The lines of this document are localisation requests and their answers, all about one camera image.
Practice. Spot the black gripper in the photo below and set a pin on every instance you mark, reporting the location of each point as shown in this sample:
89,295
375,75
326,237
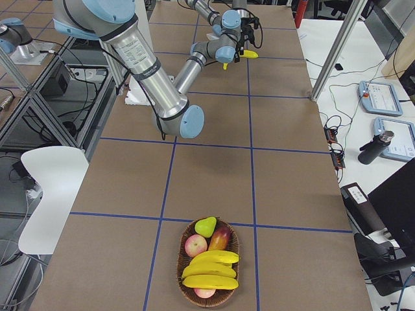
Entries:
241,41

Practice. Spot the yellow banana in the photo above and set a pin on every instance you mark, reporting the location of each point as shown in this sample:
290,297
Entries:
210,282
209,268
243,56
216,256

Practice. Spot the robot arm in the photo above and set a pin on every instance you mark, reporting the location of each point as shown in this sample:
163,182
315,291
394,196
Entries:
213,17
116,24

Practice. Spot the red cylinder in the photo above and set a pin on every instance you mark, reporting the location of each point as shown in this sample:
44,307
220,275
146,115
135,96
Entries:
300,11

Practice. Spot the orange circuit board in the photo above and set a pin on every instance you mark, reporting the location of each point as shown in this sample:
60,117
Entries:
337,157
331,135

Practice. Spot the far teach pendant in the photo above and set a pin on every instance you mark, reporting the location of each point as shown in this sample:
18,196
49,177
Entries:
379,98

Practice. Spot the teach pendant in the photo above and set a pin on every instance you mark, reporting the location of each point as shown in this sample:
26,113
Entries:
379,98
402,146

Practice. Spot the dark water bottle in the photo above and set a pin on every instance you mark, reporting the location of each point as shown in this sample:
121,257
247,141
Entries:
375,147

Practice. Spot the near teach pendant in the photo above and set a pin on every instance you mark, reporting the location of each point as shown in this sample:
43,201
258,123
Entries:
402,146

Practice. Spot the green pear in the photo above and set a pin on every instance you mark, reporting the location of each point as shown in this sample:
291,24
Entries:
206,226

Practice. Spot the red mango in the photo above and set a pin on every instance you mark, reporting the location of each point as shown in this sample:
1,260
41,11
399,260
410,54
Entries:
219,239

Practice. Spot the pink apple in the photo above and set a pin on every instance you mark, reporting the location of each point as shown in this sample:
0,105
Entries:
195,245
204,293

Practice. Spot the black monitor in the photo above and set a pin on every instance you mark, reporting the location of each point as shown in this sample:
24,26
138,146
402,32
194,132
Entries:
393,201

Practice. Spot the white chair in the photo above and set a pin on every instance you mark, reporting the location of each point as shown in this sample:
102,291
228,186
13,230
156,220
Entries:
59,171

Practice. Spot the aluminium frame post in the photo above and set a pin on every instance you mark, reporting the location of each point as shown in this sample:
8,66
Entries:
346,28

